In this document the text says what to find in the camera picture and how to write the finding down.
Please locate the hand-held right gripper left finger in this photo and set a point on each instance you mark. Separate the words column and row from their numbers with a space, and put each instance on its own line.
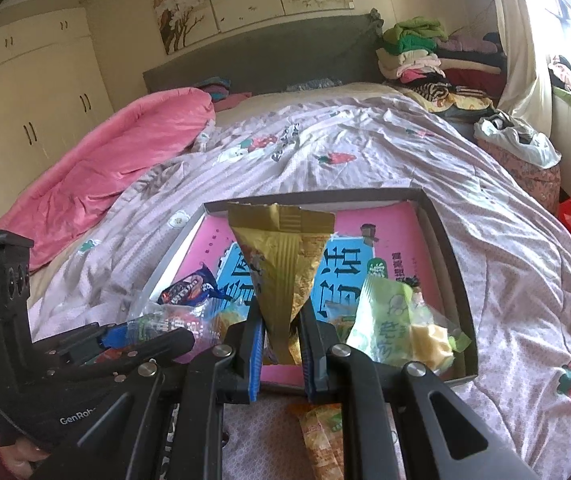
column 253, row 355

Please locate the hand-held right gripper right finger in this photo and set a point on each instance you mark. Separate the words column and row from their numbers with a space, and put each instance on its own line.
column 309, row 360

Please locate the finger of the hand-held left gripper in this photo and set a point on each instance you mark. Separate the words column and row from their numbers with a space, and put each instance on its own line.
column 72, row 340
column 155, row 350

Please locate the clear red candy packet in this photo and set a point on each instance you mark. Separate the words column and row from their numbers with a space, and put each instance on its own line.
column 165, row 325

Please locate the small clear cake packet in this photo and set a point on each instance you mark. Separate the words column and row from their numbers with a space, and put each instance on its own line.
column 230, row 322

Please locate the blue cookie packet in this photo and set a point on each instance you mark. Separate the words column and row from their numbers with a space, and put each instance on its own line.
column 188, row 287

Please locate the green printed cake packet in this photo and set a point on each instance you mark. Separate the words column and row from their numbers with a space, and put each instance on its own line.
column 390, row 330

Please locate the gold wafer bar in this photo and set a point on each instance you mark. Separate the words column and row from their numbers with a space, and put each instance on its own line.
column 280, row 270

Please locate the dark shallow cardboard box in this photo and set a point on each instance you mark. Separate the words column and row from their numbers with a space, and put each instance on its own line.
column 365, row 199

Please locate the person's left hand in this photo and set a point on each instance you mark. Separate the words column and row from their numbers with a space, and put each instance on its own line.
column 20, row 460

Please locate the orange snack packet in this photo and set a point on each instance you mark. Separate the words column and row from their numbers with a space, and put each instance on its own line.
column 323, row 440

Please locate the pink blanket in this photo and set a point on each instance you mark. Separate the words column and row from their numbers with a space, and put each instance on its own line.
column 105, row 160

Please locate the strawberry printed quilt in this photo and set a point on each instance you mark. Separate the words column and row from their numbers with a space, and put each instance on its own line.
column 490, row 260

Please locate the cream wardrobe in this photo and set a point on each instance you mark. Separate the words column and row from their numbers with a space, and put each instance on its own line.
column 30, row 95

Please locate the floral fabric bin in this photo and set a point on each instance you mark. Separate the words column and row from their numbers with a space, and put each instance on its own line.
column 530, row 180

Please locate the grey headboard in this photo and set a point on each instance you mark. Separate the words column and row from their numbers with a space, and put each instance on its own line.
column 275, row 55

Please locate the white plastic bag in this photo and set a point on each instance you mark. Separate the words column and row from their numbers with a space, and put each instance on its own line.
column 515, row 140

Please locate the pile of folded clothes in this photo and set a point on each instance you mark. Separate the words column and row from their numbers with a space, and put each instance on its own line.
column 430, row 60

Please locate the cream curtain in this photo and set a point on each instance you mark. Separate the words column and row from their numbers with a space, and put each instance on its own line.
column 515, row 35

